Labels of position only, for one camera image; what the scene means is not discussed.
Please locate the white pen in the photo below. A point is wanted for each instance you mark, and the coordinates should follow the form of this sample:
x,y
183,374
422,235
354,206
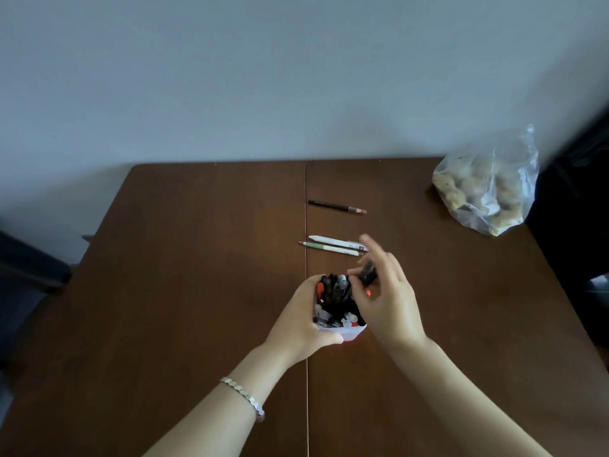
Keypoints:
x,y
333,241

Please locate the person's right thumb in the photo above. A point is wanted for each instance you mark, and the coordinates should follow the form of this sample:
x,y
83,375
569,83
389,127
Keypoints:
x,y
356,272

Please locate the person's left hand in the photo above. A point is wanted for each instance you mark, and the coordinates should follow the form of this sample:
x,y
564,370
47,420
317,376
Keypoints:
x,y
292,328

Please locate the person's right forearm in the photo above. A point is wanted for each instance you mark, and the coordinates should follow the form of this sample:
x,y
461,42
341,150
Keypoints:
x,y
456,404

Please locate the dark chair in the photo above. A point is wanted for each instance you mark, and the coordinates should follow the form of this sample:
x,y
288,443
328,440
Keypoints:
x,y
28,266

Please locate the black marker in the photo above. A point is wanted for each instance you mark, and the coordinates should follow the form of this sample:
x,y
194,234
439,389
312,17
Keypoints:
x,y
368,275

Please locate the green and white pencil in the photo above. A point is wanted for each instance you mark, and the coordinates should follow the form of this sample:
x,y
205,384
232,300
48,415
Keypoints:
x,y
328,248

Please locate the bunch of pens and markers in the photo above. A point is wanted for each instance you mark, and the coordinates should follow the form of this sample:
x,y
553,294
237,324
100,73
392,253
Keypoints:
x,y
338,304

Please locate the black furniture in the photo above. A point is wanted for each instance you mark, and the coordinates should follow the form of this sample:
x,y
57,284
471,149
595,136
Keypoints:
x,y
571,223

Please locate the person's left forearm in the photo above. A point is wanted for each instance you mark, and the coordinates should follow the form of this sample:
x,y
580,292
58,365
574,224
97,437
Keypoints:
x,y
223,414

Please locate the person's left thumb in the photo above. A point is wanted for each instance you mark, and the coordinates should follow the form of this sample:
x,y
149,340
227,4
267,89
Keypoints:
x,y
330,338

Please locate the person's right hand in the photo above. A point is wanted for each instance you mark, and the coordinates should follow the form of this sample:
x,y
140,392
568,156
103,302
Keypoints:
x,y
392,309

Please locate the black pencil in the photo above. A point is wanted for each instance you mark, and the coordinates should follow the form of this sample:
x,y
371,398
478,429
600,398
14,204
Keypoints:
x,y
333,206

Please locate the clear plastic bag of food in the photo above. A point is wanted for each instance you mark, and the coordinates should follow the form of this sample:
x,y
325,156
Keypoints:
x,y
490,190

